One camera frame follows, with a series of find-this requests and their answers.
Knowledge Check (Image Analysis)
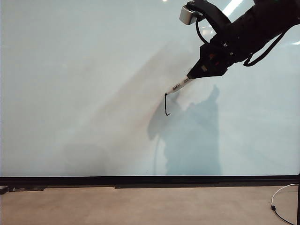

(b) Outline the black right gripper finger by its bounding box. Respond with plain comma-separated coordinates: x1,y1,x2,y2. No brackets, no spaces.
199,43,225,62
187,57,230,80

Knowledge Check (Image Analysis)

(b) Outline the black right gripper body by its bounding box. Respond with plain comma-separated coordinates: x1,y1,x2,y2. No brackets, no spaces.
209,34,238,68

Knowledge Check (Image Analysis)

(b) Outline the white marker pen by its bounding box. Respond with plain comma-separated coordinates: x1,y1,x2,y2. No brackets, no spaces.
165,75,192,96

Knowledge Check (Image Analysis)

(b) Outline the long black marker tray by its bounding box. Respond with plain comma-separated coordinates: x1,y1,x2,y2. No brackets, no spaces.
114,184,221,190

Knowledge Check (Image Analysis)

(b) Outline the short black marker tray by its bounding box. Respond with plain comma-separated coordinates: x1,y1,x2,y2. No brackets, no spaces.
13,186,46,192

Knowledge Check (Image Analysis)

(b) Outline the black camera cable loop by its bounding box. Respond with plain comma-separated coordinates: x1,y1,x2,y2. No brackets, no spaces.
195,14,211,45

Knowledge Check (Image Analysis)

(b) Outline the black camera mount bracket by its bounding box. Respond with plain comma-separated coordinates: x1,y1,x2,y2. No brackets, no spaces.
191,0,233,39

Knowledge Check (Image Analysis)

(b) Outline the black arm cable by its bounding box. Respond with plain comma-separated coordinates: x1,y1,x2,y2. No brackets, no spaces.
243,29,289,68

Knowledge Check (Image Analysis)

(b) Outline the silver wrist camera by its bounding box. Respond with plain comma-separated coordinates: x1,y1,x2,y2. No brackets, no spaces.
179,1,204,25

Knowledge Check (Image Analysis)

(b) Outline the glass whiteboard with black frame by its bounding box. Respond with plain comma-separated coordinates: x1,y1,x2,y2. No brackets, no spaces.
0,0,300,186

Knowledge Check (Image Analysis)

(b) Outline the thin white cable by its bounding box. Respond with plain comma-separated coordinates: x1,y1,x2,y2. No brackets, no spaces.
271,183,300,207

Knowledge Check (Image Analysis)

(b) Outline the black cable with plug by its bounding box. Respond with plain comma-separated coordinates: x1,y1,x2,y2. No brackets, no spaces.
270,205,296,225

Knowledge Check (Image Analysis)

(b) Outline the black stand post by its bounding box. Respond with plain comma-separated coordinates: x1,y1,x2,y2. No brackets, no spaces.
297,173,300,225

